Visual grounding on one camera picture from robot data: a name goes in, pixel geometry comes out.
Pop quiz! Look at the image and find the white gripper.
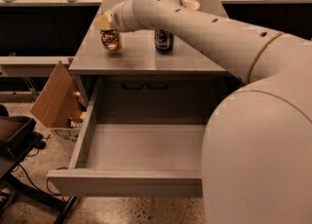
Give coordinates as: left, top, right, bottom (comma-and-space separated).
95, 1, 131, 32

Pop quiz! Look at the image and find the brown cardboard box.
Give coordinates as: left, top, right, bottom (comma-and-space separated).
30, 61, 84, 142

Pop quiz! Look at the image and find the orange soda can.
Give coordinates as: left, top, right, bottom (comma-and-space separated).
100, 29, 122, 52

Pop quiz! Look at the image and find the grey shelf rail left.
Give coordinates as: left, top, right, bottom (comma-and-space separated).
0, 56, 73, 77

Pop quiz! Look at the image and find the grey open top drawer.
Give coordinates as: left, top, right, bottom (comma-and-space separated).
48, 76, 227, 197

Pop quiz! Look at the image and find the white ceramic bowl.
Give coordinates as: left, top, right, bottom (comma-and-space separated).
182, 0, 201, 11

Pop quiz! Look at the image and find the blue soda can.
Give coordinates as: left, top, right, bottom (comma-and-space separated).
154, 29, 174, 54

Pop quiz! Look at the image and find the black office chair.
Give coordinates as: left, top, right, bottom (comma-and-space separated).
0, 104, 76, 224

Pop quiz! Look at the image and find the grey cabinet counter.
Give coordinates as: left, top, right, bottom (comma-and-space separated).
68, 0, 243, 125

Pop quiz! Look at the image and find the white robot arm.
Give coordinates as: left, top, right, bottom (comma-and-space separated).
96, 0, 312, 224

